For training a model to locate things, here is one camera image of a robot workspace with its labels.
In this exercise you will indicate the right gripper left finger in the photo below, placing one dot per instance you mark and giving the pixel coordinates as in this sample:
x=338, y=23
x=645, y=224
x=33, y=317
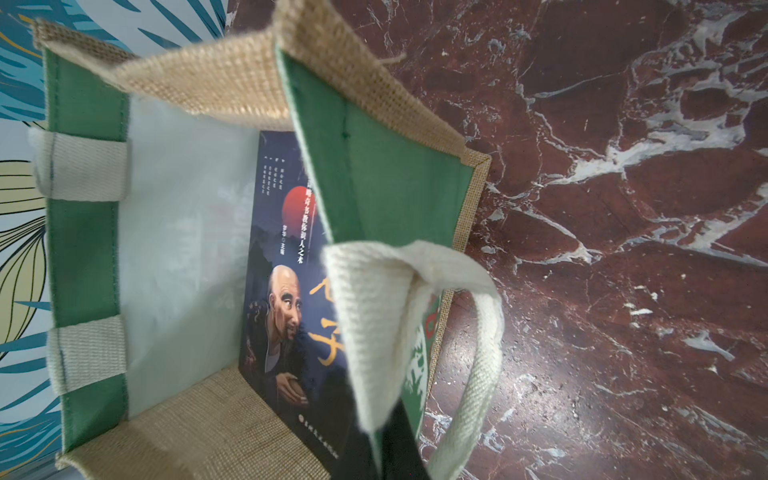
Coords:
x=356, y=460

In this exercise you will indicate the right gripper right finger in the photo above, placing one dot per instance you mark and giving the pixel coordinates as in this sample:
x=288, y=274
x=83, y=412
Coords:
x=400, y=455

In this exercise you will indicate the dark blue Guiguzi book back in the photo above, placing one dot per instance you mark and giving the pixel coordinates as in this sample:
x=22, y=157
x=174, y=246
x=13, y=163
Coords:
x=292, y=351

